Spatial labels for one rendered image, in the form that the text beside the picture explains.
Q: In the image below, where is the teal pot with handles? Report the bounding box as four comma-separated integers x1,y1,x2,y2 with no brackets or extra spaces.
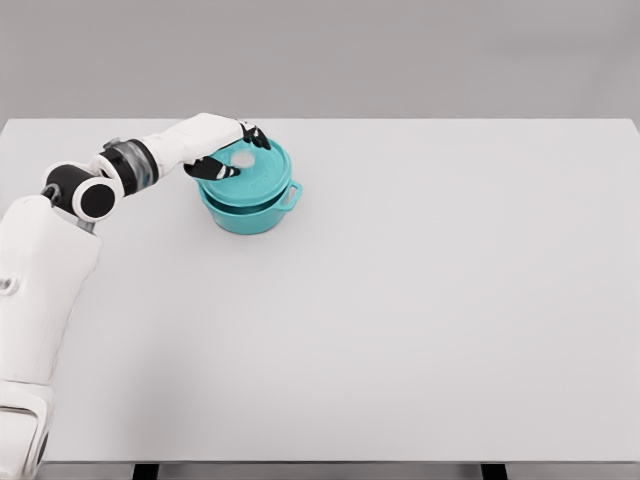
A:
199,180,304,235

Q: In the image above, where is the teal pot lid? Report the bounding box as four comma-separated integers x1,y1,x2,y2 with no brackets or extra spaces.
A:
195,137,293,207

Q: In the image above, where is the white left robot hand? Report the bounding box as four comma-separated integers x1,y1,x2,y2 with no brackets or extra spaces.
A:
174,112,272,181

